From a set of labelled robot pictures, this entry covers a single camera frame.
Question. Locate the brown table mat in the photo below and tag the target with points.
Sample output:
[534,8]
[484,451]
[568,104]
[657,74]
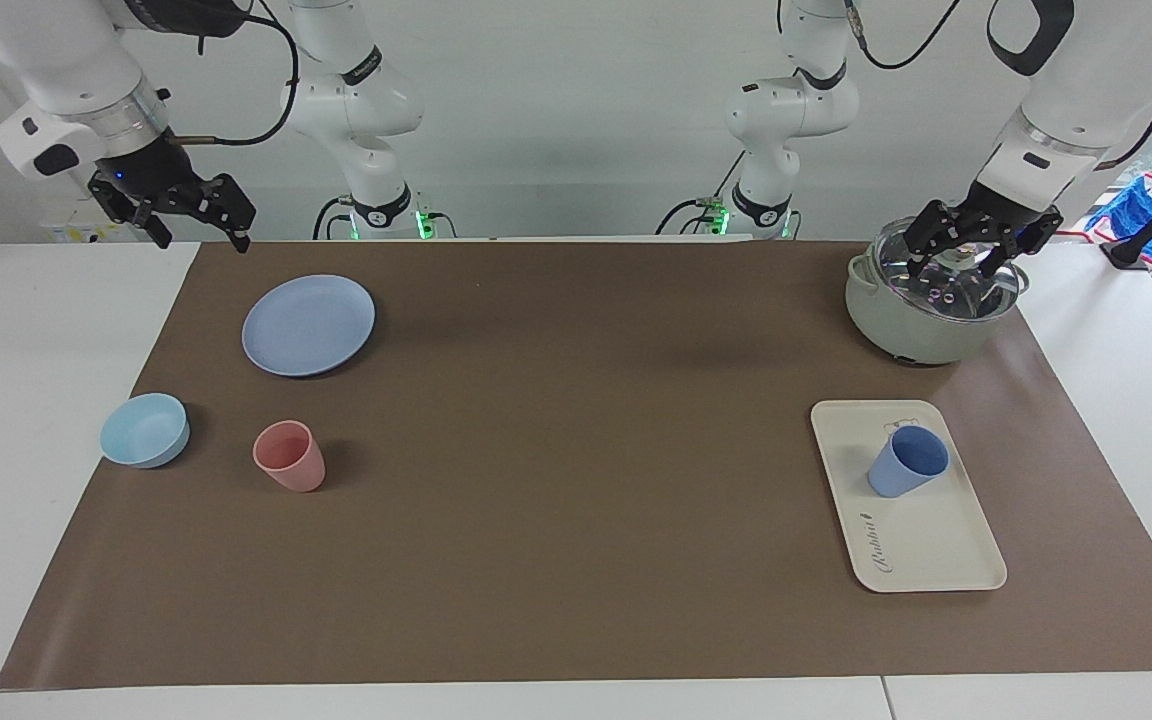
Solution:
[576,500]

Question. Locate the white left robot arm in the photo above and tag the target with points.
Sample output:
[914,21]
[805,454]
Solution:
[1086,90]

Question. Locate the yellow labelled box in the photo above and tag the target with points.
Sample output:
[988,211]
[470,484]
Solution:
[71,232]

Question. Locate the grey green cooking pot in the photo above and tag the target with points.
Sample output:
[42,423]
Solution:
[896,330]

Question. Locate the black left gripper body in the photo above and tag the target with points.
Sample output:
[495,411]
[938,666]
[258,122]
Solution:
[996,212]

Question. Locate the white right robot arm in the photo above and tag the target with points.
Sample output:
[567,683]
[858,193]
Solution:
[56,60]

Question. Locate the pink cup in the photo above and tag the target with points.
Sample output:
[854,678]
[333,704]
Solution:
[291,465]

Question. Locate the blue ribbed cup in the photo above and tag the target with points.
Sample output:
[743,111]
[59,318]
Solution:
[901,470]

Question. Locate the light blue bowl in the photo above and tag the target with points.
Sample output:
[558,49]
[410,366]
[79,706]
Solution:
[144,430]

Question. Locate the blue cloth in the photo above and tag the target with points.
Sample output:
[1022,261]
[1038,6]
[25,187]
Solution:
[1141,205]

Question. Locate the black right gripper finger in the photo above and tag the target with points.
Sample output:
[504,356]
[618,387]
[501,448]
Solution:
[141,215]
[221,200]

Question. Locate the lavender blue plate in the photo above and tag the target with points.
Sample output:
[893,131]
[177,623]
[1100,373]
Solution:
[308,325]

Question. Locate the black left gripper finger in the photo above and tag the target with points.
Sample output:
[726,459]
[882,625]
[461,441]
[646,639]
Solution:
[936,235]
[1026,243]

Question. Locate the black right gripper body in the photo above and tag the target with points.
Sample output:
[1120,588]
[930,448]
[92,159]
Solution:
[141,170]

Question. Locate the cream rabbit print tray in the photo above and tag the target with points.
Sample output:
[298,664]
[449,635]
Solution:
[926,540]

